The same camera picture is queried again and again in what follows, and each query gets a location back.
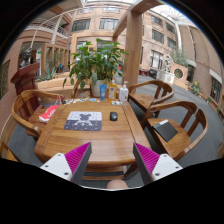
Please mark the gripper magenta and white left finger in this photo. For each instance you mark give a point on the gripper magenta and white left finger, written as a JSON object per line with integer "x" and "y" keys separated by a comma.
{"x": 70, "y": 166}

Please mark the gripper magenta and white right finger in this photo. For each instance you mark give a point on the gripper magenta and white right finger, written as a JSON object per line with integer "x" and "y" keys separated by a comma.
{"x": 153, "y": 166}

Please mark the bear print mouse pad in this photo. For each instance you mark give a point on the bear print mouse pad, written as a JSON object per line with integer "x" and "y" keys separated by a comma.
{"x": 84, "y": 121}

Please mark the black computer mouse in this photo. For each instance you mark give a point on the black computer mouse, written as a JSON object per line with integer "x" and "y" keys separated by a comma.
{"x": 113, "y": 116}

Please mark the black notebook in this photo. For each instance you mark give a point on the black notebook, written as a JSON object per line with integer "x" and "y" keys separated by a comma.
{"x": 165, "y": 129}

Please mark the red and white package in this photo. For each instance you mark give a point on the red and white package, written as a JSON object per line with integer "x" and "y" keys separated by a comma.
{"x": 45, "y": 117}

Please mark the wooden table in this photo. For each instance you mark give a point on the wooden table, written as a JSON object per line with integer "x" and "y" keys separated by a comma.
{"x": 111, "y": 146}

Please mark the wooden chair near right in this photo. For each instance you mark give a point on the wooden chair near right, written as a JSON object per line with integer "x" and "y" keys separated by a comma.
{"x": 191, "y": 130}

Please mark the wooden chair left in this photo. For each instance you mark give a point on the wooden chair left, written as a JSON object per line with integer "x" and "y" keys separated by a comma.
{"x": 27, "y": 108}

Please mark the wooden chair far right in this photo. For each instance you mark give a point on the wooden chair far right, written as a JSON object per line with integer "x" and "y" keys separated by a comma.
{"x": 163, "y": 92}

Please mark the clear hand sanitizer pump bottle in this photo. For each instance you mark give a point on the clear hand sanitizer pump bottle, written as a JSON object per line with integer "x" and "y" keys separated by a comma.
{"x": 123, "y": 92}

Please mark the white plant pot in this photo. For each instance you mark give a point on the white plant pot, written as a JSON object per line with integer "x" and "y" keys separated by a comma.
{"x": 95, "y": 88}

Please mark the blue tube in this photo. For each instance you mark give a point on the blue tube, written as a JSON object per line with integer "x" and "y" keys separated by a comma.
{"x": 103, "y": 88}

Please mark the yellow bottle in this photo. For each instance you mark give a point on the yellow bottle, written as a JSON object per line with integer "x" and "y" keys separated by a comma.
{"x": 112, "y": 90}

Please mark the dark red wooden chair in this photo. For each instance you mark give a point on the dark red wooden chair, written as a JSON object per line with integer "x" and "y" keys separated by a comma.
{"x": 24, "y": 78}

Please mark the wooden pillar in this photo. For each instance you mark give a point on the wooden pillar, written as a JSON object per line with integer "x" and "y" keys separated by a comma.
{"x": 131, "y": 22}

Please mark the green potted plant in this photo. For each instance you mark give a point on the green potted plant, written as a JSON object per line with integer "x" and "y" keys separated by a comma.
{"x": 95, "y": 65}

